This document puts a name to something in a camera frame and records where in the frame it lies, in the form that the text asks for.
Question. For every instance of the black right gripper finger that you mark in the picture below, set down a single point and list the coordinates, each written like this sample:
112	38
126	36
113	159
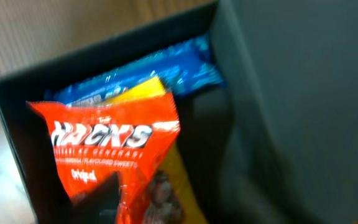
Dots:
98	207

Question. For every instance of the yellow Hacks candy bag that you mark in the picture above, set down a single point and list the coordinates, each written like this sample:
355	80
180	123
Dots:
169	197

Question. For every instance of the red Hacks candy bag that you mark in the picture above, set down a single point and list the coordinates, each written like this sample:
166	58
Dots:
131	138

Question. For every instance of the blue cookie roll pack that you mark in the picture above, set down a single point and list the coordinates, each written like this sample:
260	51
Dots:
183	68

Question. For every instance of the black fabric storage box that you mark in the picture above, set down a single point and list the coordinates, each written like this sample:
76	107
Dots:
278	143

